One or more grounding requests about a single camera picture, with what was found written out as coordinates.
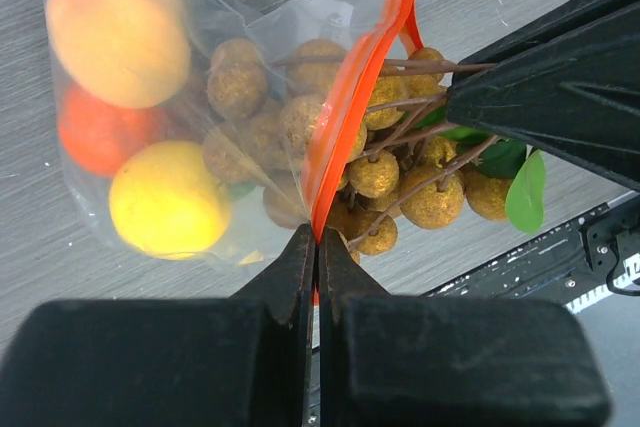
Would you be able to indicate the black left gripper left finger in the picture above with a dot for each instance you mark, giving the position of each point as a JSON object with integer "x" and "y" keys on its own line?
{"x": 236, "y": 361}

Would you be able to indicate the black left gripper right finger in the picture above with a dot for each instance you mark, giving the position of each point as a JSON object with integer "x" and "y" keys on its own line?
{"x": 392, "y": 360}

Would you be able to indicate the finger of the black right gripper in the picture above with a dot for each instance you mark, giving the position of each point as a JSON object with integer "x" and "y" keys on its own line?
{"x": 574, "y": 100}
{"x": 566, "y": 18}

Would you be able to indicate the yellow lemon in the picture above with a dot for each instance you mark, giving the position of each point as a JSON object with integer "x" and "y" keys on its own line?
{"x": 165, "y": 203}

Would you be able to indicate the brown longan bunch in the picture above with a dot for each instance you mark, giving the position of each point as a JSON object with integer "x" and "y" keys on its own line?
{"x": 405, "y": 160}

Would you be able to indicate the clear zip bag orange zipper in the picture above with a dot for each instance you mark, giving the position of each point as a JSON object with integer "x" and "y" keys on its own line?
{"x": 370, "y": 30}

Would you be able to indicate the orange tangerine with leaf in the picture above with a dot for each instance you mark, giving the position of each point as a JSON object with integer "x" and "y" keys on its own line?
{"x": 101, "y": 137}

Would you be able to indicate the orange fruit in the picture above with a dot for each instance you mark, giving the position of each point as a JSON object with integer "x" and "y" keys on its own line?
{"x": 130, "y": 53}

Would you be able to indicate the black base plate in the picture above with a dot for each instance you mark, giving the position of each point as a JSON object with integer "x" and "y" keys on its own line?
{"x": 576, "y": 264}

